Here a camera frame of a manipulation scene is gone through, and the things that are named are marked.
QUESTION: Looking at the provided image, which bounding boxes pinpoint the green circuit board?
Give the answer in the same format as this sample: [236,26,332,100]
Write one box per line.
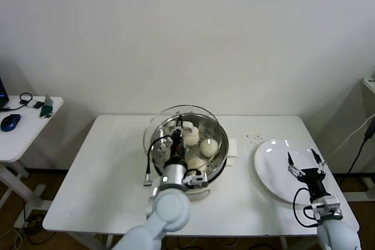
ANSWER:
[39,94,55,119]

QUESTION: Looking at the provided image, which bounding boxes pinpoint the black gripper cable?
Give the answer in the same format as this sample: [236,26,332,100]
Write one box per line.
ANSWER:
[142,136,173,187]
[292,187,320,227]

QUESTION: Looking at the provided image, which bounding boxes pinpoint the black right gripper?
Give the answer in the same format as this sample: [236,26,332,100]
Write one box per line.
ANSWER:
[286,148,329,201]

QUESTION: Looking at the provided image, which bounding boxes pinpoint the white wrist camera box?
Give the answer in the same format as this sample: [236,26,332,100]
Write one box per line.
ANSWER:
[321,196,343,213]
[183,172,209,188]

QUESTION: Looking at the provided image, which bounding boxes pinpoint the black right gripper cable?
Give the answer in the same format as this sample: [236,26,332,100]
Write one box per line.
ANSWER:
[292,187,320,227]

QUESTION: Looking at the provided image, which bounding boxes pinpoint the white side table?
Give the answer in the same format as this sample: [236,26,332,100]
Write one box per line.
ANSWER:
[0,95,64,224]

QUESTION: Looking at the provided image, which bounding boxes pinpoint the steel steamer basket white handles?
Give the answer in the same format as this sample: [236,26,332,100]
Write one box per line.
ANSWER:
[141,112,238,181]

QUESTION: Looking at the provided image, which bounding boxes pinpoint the black floor cables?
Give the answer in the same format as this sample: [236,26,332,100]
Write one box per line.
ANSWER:
[11,211,58,246]

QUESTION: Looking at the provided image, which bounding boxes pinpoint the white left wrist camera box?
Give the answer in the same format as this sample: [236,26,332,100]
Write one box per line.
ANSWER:
[183,172,209,188]

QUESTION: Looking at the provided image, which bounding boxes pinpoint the black cable with adapter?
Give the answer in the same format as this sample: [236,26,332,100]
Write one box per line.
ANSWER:
[347,121,375,174]

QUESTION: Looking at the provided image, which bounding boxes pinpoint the white steamed baozi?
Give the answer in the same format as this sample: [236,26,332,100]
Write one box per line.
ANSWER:
[187,157,208,174]
[199,139,220,159]
[186,132,200,147]

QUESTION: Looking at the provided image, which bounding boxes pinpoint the blue computer mouse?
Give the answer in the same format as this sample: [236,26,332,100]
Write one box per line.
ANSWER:
[0,113,22,132]

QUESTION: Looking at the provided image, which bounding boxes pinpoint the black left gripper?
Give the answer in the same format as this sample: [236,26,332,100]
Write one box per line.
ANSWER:
[170,115,188,162]

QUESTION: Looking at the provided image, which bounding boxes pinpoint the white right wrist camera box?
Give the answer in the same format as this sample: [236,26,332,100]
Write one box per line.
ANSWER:
[321,196,343,213]

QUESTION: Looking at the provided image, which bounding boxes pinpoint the black laptop screen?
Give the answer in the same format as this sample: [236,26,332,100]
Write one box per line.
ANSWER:
[0,77,9,109]

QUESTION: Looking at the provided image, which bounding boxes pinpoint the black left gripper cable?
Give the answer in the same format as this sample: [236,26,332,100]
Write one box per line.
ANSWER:
[142,136,173,187]

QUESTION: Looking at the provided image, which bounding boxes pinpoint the white wall cable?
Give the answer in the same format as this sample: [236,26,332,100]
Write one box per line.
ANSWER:
[329,114,375,157]

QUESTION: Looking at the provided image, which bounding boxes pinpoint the white round plate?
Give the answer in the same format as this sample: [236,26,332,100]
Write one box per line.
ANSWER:
[253,138,329,204]

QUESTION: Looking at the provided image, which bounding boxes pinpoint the glass lid white handle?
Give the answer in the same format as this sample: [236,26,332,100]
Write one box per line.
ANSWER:
[142,103,223,163]

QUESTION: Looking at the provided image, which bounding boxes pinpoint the black looped cable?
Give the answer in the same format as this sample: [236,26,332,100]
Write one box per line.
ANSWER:
[0,93,33,112]

